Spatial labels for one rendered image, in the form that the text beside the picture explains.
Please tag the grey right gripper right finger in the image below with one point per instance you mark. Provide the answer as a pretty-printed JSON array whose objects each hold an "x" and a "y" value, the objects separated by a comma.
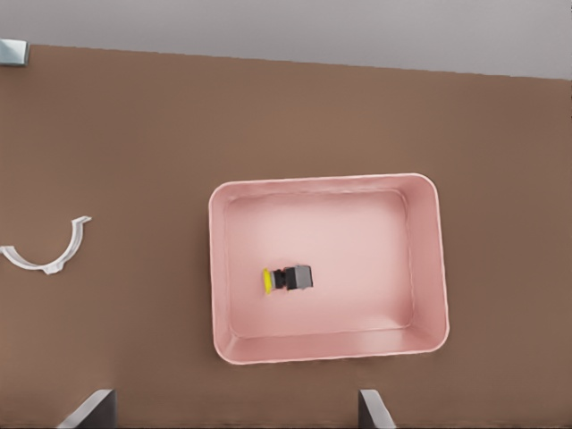
[{"x": 374, "y": 410}]

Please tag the white curved plastic piece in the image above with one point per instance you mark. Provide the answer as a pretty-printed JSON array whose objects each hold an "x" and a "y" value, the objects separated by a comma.
[{"x": 58, "y": 259}]

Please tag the pink storage box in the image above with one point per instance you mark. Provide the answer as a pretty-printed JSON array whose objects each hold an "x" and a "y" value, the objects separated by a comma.
[{"x": 328, "y": 268}]

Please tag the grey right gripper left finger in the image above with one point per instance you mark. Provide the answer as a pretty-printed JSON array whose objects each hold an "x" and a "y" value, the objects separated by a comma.
[{"x": 91, "y": 410}]

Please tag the silver frame post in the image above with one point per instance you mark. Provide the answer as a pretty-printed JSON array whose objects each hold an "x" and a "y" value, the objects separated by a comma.
[{"x": 12, "y": 52}]

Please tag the yellow push button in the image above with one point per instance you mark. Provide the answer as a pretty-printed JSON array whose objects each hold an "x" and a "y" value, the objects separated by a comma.
[{"x": 288, "y": 279}]

